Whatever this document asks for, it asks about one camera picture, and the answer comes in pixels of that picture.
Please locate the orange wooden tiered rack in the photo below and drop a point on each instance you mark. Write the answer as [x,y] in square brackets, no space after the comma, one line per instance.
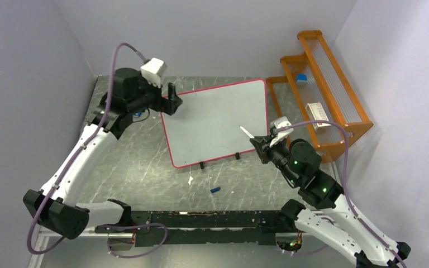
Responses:
[327,84]

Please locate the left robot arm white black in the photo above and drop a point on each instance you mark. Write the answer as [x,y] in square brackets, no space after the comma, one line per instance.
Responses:
[56,205]

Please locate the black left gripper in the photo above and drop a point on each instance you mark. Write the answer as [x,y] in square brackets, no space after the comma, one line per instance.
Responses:
[168,105]

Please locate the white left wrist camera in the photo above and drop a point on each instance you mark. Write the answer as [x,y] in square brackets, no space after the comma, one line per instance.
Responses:
[153,71]

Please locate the blue eraser on rack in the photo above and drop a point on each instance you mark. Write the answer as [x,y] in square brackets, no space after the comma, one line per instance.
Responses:
[301,79]

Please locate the blue marker cap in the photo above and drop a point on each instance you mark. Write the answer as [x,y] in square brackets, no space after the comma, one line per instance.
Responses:
[216,189]

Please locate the white red small box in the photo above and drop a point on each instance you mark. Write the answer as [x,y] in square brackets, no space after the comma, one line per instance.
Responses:
[316,112]

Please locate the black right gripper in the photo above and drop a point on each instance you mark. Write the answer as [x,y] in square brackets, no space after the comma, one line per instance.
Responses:
[262,147]

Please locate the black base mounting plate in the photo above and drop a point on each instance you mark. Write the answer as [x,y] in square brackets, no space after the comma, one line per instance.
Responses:
[190,228]

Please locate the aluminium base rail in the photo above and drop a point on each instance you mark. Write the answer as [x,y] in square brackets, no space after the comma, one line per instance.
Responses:
[88,232]

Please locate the pink framed whiteboard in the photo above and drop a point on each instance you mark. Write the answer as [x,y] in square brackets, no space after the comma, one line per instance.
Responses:
[206,126]

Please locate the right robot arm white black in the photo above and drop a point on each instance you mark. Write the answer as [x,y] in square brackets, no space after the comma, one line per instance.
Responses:
[352,235]

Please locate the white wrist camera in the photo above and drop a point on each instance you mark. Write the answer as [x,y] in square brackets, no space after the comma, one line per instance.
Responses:
[153,71]
[281,130]

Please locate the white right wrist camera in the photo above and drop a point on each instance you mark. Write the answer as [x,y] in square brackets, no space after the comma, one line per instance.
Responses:
[281,130]

